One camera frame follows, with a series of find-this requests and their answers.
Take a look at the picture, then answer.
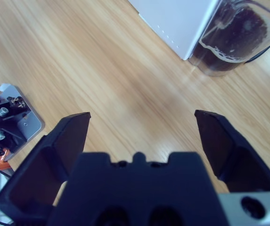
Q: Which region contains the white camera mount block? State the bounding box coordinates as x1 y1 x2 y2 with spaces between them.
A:
0 84 46 163

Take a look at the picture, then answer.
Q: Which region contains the white capsule coffee machine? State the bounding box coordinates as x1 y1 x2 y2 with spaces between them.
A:
127 0 220 61

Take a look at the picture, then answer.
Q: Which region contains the dark camera mount post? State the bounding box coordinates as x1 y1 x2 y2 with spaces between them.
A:
0 94 29 153

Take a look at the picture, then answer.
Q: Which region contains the glass jar of dark beans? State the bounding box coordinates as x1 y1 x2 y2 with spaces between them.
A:
188 0 270 77

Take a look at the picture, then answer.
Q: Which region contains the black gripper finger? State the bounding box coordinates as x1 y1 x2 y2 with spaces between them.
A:
194 110 270 195
0 112 91 223

